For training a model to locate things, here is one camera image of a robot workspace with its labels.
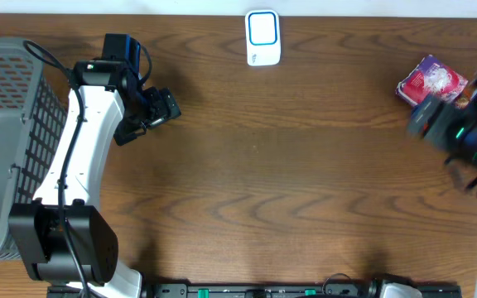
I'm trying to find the red chocolate bar wrapper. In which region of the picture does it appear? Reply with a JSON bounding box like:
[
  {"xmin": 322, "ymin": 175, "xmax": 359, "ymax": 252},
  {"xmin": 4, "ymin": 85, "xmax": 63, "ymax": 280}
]
[{"xmin": 455, "ymin": 89, "xmax": 475, "ymax": 109}]

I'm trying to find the white barcode scanner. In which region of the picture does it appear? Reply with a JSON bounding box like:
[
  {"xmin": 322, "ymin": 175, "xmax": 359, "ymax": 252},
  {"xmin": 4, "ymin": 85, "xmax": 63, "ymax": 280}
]
[{"xmin": 244, "ymin": 9, "xmax": 282, "ymax": 67}]

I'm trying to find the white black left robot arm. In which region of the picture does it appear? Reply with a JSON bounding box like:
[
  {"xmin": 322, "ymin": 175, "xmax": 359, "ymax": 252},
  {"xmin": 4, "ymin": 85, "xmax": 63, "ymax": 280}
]
[{"xmin": 8, "ymin": 60, "xmax": 181, "ymax": 297}]

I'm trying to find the purple red snack packet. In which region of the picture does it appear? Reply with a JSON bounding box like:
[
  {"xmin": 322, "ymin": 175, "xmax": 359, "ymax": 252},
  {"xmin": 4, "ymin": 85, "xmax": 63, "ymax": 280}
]
[{"xmin": 396, "ymin": 55, "xmax": 469, "ymax": 107}]

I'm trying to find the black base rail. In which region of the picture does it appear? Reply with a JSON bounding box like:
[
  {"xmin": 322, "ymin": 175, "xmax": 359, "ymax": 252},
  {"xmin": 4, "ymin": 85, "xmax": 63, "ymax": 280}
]
[{"xmin": 147, "ymin": 281, "xmax": 462, "ymax": 298}]

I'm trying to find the grey plastic basket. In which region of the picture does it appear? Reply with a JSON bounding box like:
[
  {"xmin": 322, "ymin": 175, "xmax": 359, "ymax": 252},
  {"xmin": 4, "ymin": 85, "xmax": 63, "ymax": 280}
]
[{"xmin": 0, "ymin": 37, "xmax": 66, "ymax": 261}]

